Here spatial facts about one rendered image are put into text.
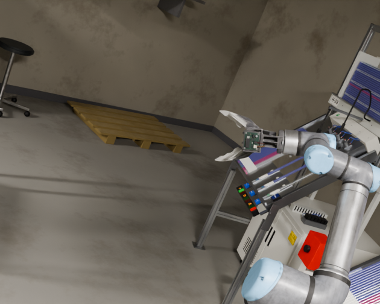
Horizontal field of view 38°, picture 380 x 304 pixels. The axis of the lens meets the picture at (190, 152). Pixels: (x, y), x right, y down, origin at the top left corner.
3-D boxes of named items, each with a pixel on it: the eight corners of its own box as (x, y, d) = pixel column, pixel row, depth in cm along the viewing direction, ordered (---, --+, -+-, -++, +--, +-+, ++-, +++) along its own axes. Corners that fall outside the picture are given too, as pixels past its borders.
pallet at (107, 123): (152, 124, 657) (155, 116, 654) (189, 156, 598) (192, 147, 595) (62, 107, 582) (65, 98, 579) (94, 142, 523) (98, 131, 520)
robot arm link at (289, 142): (297, 129, 169) (294, 156, 170) (281, 128, 169) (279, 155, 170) (298, 131, 161) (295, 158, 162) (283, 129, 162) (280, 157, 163)
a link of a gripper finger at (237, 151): (213, 160, 166) (239, 145, 164) (215, 158, 171) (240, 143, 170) (218, 169, 166) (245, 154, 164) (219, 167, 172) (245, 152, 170)
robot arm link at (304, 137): (338, 139, 159) (335, 130, 167) (299, 135, 160) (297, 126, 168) (334, 164, 161) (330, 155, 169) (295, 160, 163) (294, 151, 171)
